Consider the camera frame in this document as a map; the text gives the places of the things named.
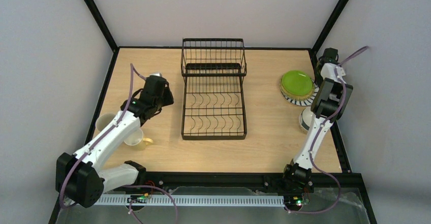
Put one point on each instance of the left controller board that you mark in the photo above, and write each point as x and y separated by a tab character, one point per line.
141	199

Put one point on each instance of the white bowl dark rim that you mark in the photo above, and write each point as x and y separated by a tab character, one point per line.
306	119

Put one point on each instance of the black wire dish rack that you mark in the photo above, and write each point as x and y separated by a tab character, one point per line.
213	71

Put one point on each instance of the cream ceramic mug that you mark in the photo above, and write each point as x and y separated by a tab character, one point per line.
103	121

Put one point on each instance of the white slotted cable duct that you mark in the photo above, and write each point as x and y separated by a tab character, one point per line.
195	200

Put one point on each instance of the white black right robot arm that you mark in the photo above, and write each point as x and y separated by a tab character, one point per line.
326	109

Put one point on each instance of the green plate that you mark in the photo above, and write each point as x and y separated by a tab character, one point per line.
296	82

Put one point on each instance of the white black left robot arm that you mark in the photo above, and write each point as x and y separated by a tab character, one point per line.
80	176

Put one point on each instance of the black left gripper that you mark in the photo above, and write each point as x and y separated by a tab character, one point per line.
167	96

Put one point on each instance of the controller board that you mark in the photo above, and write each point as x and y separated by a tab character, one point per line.
297	200
141	199

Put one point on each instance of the blue striped white plate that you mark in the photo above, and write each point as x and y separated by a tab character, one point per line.
301	104

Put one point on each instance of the right controller board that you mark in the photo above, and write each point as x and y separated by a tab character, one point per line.
297	200

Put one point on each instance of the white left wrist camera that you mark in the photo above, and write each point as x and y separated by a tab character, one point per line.
156	74

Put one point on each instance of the black aluminium frame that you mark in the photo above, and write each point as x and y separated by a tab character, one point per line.
272	182

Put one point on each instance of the yellow handled mug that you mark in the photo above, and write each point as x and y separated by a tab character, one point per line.
137	139

